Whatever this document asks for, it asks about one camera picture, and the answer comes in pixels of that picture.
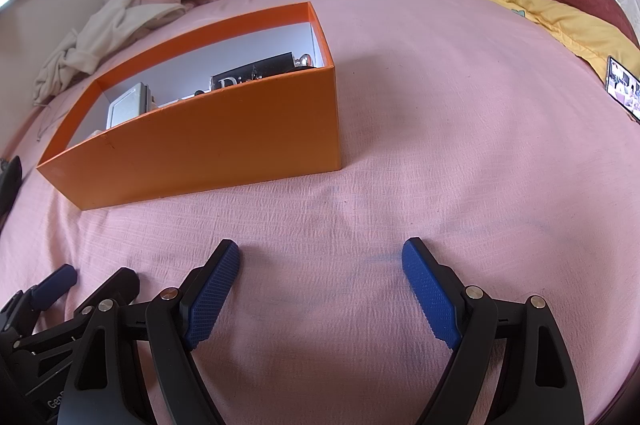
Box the pink bed sheet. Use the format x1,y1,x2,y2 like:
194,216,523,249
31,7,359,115
0,0,636,425

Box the black lipstick box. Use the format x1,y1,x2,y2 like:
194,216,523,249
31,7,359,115
209,51,302,94

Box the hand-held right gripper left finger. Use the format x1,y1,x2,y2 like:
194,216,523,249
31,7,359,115
57,239,242,425

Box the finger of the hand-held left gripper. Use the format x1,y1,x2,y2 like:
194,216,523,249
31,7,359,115
0,264,79,332
30,267,142,346

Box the black cloth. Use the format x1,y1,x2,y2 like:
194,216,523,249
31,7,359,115
0,155,23,221

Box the grey rectangular case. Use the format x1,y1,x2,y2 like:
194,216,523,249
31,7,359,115
106,82,153,130

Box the smartphone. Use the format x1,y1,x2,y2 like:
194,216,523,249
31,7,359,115
605,56,640,124

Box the yellow pillow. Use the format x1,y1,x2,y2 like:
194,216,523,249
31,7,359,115
477,0,640,80

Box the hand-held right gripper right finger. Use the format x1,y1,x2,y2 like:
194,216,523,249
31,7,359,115
401,236,586,425

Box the orange cardboard box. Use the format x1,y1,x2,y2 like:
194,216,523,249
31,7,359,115
36,1,343,212

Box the cream crumpled cloth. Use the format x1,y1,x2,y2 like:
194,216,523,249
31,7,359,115
32,0,201,106

